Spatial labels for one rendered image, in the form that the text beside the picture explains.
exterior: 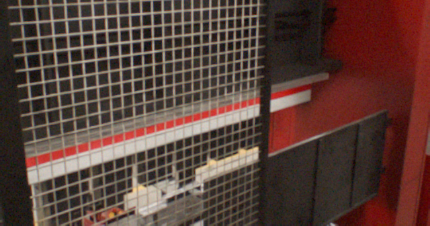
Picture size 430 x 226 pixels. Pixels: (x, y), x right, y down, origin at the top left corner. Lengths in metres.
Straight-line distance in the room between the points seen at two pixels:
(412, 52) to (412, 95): 0.20
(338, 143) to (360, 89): 0.48
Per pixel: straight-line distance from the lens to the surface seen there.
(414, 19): 2.27
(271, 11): 1.14
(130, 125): 1.58
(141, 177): 1.97
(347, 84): 2.48
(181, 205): 2.15
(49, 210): 1.80
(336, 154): 2.04
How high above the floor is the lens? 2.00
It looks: 17 degrees down
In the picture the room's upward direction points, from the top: straight up
